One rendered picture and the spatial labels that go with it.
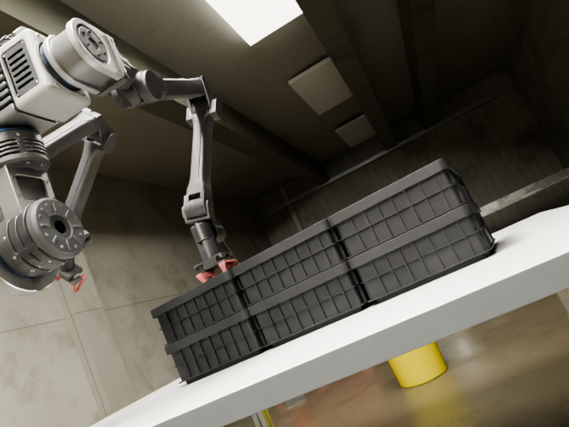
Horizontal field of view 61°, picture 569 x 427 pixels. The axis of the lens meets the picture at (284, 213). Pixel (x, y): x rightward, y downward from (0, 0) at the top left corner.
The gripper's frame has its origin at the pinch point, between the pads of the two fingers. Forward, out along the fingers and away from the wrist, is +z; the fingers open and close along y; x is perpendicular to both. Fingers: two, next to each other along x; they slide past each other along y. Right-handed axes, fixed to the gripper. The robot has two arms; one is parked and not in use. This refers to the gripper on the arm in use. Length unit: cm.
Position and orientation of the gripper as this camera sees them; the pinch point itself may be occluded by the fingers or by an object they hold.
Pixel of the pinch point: (224, 288)
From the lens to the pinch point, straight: 138.2
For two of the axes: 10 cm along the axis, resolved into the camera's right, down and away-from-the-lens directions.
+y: -8.1, 4.4, 4.0
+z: 3.9, 9.0, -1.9
